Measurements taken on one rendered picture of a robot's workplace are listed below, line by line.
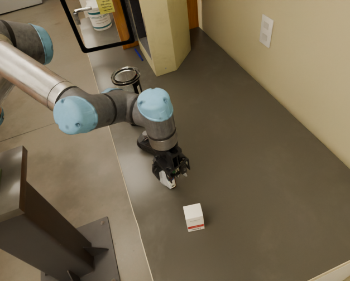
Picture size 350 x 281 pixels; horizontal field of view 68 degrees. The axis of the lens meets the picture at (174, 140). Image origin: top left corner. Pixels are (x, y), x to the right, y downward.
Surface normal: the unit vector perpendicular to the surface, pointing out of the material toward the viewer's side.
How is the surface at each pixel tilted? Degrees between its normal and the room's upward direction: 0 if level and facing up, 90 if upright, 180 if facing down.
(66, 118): 57
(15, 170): 0
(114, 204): 0
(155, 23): 90
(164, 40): 90
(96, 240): 0
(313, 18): 90
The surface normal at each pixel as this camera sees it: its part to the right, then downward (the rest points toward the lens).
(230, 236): -0.13, -0.66
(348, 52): -0.93, 0.34
